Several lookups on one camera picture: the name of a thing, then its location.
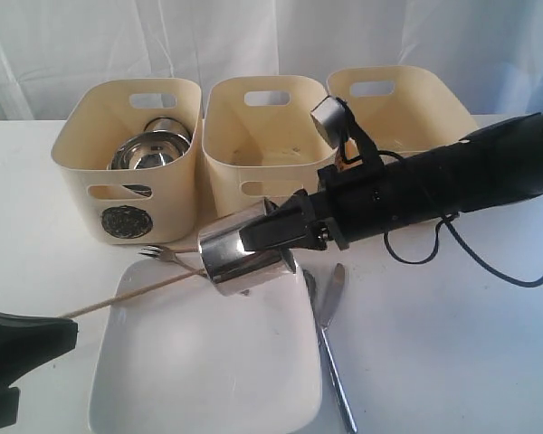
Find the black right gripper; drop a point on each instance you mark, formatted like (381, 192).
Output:
(350, 206)

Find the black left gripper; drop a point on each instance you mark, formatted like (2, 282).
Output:
(27, 342)

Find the steel mug sideways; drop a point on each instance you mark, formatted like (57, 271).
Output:
(229, 266)

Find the wooden chopstick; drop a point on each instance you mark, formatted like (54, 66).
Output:
(183, 250)
(132, 294)

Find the steel mug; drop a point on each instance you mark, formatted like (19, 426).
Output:
(170, 125)

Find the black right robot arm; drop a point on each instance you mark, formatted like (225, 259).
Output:
(497, 165)

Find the steel spoon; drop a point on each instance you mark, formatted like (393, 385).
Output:
(312, 291)

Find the cream bin with triangle mark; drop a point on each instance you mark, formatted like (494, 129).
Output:
(259, 140)

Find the small steel fork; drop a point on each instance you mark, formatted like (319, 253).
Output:
(160, 252)

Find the cream bin with circle mark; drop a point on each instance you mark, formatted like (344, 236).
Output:
(130, 206)

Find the steel table knife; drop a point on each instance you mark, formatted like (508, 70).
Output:
(325, 313)

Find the cream bin with square mark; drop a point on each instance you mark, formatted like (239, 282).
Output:
(405, 109)

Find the white square plate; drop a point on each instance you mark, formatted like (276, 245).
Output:
(185, 359)

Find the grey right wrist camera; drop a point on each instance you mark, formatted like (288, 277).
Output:
(329, 118)

